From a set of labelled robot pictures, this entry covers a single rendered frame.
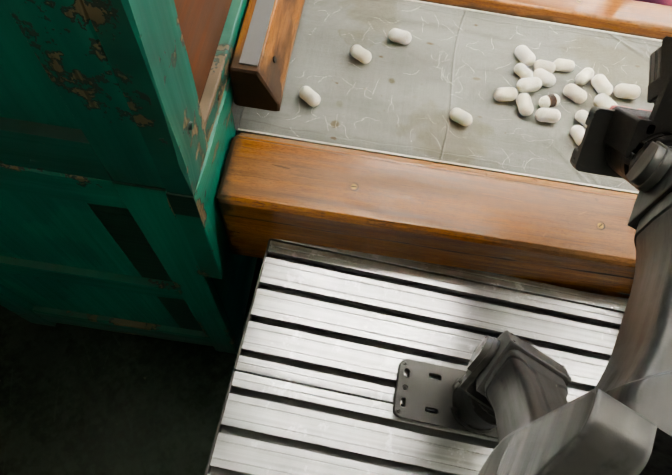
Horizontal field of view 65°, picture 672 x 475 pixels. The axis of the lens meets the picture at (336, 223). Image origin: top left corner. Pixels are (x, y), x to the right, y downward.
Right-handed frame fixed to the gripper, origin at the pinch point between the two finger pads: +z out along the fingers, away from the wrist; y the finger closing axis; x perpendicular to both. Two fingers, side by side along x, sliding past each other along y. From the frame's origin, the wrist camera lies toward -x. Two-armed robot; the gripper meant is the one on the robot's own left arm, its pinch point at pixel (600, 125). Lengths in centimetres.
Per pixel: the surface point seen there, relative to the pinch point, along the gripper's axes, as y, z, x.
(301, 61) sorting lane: 37.1, 17.5, 1.0
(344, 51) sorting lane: 31.2, 20.2, -1.1
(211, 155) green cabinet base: 43.3, -5.9, 9.1
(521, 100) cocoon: 5.0, 15.3, 1.1
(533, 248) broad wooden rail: 3.9, -3.0, 15.3
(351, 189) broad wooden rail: 27.0, -0.5, 12.5
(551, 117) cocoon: 0.7, 13.8, 2.5
